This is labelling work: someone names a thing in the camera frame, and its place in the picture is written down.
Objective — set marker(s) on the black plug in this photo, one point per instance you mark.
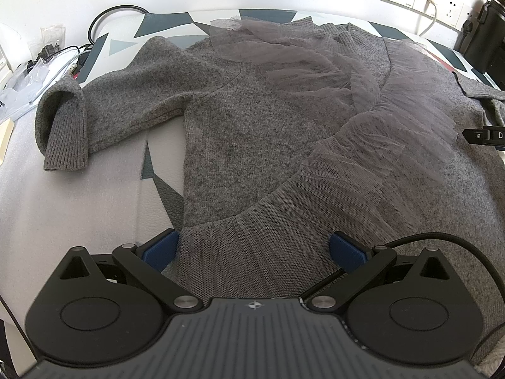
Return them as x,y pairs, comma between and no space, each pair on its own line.
468,26

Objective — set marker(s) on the white data wall plate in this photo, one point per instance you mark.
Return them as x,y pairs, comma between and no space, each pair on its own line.
420,3

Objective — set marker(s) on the clear plastic bags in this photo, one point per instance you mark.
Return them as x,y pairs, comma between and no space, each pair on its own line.
23,87

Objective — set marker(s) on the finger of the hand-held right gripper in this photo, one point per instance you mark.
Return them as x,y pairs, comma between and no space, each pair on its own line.
475,135

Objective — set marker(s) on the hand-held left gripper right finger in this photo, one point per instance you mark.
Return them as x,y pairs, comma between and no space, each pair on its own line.
347,250

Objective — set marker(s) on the white power socket plate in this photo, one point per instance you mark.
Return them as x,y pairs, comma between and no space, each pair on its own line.
453,17
475,11

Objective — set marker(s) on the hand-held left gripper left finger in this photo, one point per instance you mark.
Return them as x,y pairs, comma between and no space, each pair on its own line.
161,248

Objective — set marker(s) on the beige flat object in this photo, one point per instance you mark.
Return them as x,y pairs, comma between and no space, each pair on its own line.
6,138

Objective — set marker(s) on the grey knit sweater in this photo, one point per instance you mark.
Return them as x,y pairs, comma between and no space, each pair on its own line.
244,134

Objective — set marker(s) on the black bag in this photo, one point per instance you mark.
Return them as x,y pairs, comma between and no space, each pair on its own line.
485,43

